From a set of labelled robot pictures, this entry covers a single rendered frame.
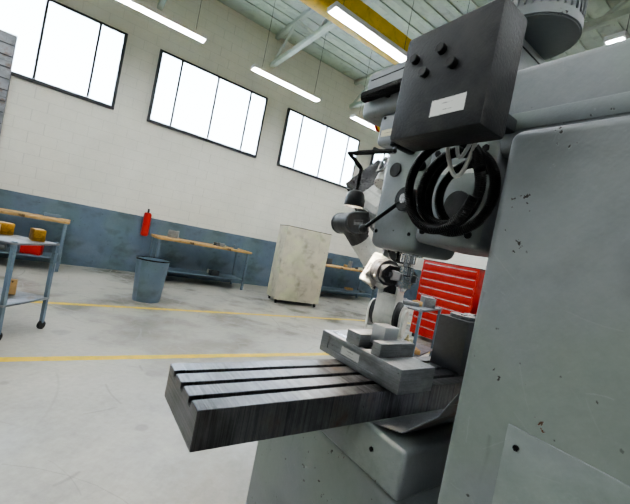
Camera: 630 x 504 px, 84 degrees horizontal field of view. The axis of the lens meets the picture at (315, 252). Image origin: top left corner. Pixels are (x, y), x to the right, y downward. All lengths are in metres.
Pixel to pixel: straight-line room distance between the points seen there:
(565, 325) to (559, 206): 0.19
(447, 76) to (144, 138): 7.92
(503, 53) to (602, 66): 0.25
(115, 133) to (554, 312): 8.14
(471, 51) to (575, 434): 0.62
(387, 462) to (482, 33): 0.91
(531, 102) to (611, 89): 0.14
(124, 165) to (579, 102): 7.94
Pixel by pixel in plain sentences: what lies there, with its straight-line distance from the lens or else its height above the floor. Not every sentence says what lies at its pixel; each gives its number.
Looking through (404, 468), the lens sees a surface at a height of 0.81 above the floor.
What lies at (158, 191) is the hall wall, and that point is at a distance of 8.36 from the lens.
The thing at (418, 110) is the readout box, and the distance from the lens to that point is 0.74.
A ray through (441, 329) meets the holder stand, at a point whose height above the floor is 1.06.
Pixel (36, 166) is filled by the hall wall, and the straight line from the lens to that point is 8.27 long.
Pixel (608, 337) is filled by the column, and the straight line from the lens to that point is 0.66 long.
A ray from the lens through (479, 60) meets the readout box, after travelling 0.70.
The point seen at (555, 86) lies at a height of 1.69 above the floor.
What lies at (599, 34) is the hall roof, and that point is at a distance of 9.29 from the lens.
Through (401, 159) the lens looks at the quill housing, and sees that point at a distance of 1.11.
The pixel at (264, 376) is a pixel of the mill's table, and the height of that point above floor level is 0.93.
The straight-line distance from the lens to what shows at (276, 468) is 1.44.
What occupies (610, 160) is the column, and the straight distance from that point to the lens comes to 0.70.
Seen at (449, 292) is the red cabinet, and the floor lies 0.96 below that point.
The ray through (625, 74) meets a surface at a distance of 0.89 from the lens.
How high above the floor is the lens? 1.27
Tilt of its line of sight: 1 degrees down
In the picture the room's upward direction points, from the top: 11 degrees clockwise
